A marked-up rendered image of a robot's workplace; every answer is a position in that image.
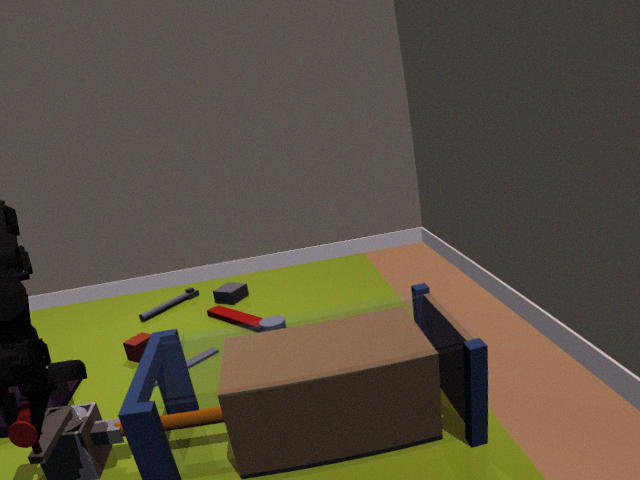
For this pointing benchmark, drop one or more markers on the dark red flat bar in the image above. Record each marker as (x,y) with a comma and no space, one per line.
(231,316)

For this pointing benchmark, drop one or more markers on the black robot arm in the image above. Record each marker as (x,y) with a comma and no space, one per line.
(14,305)

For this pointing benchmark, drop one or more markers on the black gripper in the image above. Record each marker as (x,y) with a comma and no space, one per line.
(42,382)

